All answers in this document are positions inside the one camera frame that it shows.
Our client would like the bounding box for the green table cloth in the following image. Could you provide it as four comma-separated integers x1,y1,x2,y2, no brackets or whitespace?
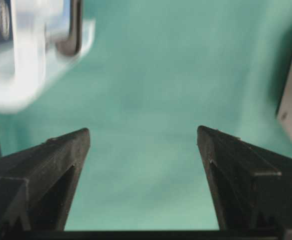
0,0,292,230

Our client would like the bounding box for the clear plastic storage case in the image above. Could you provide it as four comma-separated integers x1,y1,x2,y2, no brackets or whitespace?
0,0,95,113

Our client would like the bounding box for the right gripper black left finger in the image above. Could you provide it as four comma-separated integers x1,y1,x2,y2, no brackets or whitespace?
0,128,90,235

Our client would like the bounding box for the black camera box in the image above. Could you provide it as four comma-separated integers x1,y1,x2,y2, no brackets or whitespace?
55,0,83,57

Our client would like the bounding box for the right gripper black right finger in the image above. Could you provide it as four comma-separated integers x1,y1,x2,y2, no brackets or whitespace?
197,125,292,235

